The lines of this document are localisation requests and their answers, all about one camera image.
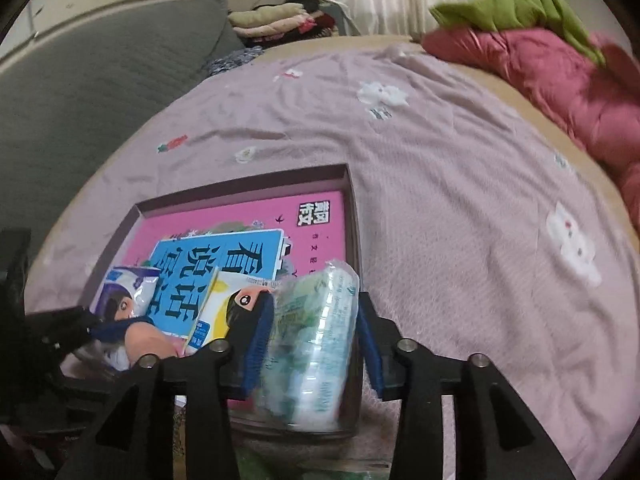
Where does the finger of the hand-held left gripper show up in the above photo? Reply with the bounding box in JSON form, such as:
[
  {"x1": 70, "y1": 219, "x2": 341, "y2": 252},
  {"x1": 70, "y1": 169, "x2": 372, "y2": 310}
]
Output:
[{"x1": 30, "y1": 305, "x2": 154, "y2": 350}]

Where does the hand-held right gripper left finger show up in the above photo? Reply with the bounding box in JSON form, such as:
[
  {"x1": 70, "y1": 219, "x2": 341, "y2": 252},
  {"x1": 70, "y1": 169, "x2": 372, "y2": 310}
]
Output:
[{"x1": 52, "y1": 297, "x2": 278, "y2": 480}]

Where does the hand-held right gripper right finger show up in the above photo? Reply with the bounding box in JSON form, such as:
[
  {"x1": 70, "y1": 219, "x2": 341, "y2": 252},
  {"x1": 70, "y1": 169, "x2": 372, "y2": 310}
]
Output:
[{"x1": 356, "y1": 292, "x2": 576, "y2": 480}]

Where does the teddy bear pink dress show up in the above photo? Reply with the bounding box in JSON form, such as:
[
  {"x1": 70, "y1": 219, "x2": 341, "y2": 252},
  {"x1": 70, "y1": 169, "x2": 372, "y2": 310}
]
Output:
[{"x1": 122, "y1": 320, "x2": 191, "y2": 361}]

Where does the blue cartoon wipes packet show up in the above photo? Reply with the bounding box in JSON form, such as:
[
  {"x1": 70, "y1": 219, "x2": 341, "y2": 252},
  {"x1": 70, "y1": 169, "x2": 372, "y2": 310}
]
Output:
[{"x1": 90, "y1": 265, "x2": 163, "y2": 323}]

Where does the green floral tissue pack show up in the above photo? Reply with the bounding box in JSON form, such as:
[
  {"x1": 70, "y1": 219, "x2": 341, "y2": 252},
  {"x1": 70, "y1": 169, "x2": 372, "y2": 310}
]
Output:
[{"x1": 252, "y1": 259, "x2": 361, "y2": 433}]

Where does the yellow cartoon wipes packet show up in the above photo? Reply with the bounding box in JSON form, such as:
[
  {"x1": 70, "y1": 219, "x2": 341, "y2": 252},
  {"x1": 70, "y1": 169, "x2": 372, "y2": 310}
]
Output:
[{"x1": 185, "y1": 267, "x2": 278, "y2": 356}]

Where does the dark shallow cardboard box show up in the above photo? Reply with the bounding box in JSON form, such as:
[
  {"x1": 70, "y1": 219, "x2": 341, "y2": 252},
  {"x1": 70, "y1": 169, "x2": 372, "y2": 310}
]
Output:
[{"x1": 82, "y1": 162, "x2": 363, "y2": 441}]

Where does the pink book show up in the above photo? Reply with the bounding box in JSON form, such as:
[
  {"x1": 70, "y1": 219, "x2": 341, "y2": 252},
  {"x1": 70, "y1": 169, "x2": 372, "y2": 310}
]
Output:
[{"x1": 135, "y1": 192, "x2": 346, "y2": 341}]

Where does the grey quilted headboard cover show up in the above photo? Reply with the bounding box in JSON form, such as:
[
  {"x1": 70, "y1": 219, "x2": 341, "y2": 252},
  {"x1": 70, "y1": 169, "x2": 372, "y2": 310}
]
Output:
[{"x1": 0, "y1": 0, "x2": 246, "y2": 271}]

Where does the dark patterned cloth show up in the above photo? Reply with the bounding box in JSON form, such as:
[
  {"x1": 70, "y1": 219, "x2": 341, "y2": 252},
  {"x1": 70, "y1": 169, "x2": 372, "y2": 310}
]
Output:
[{"x1": 207, "y1": 46, "x2": 263, "y2": 76}]

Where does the dark red folded garment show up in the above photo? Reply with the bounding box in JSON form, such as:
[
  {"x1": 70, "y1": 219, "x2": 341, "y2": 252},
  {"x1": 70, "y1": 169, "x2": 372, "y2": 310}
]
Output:
[{"x1": 310, "y1": 12, "x2": 342, "y2": 36}]

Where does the cream folded garment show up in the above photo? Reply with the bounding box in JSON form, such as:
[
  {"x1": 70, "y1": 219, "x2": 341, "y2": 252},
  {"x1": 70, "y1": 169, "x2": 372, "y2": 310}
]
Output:
[{"x1": 230, "y1": 4, "x2": 306, "y2": 28}]

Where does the pink quilt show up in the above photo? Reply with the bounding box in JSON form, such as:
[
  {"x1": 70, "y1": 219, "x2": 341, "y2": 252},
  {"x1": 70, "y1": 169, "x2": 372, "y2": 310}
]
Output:
[{"x1": 422, "y1": 27, "x2": 640, "y2": 241}]

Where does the green blanket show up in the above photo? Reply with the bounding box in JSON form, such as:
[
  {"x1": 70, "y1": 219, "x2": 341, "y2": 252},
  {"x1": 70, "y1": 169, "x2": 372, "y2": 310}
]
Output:
[{"x1": 430, "y1": 0, "x2": 606, "y2": 66}]

